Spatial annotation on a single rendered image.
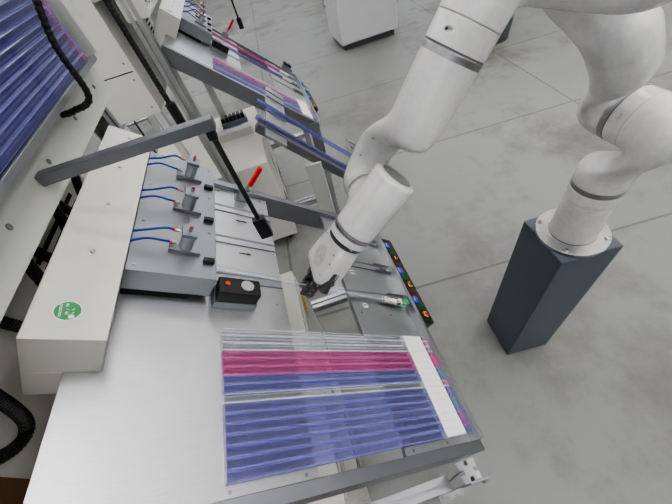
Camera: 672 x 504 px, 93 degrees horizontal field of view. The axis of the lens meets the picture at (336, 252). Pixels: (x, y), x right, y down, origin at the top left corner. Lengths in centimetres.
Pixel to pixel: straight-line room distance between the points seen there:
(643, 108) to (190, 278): 90
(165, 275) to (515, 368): 145
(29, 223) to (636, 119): 100
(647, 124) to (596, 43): 23
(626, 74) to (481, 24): 33
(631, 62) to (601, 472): 133
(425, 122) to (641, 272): 175
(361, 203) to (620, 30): 46
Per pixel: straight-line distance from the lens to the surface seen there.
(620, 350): 186
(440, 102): 51
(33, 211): 52
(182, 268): 58
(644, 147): 88
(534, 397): 165
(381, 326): 79
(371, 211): 57
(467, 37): 50
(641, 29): 73
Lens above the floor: 152
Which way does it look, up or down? 50 degrees down
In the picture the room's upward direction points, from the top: 18 degrees counter-clockwise
